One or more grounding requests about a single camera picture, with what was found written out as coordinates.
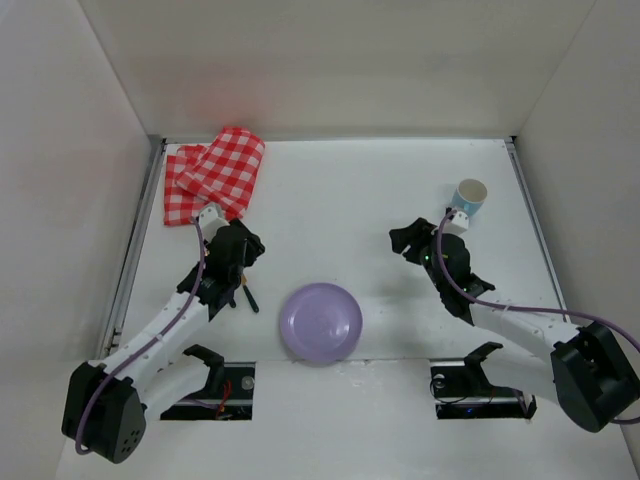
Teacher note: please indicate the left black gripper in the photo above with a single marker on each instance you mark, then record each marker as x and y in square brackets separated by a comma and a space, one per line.
[238, 267]

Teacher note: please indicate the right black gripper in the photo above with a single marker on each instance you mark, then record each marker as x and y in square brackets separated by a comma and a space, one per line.
[413, 240]

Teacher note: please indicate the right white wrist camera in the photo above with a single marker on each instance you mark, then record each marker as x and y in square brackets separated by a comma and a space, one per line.
[457, 224]

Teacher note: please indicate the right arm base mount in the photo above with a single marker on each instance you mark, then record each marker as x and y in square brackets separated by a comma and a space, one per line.
[461, 390]

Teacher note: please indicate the purple plastic plate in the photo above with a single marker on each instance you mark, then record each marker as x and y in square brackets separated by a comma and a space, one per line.
[321, 323]

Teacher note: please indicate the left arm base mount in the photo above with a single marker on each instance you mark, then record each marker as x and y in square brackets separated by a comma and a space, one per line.
[227, 394]

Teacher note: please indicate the red white checkered cloth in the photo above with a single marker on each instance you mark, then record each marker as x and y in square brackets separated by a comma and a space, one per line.
[223, 172]

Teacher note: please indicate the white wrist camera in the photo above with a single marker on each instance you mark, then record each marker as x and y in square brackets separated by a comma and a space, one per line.
[457, 224]
[211, 219]

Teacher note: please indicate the light blue mug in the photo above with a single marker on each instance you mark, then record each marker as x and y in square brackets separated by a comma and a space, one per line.
[469, 196]

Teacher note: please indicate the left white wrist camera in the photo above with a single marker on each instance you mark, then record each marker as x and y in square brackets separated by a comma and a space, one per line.
[211, 219]

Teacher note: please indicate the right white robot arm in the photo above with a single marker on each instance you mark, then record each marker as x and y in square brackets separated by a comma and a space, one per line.
[576, 360]

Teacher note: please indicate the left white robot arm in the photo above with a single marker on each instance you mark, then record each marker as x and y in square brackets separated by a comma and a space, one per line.
[109, 402]

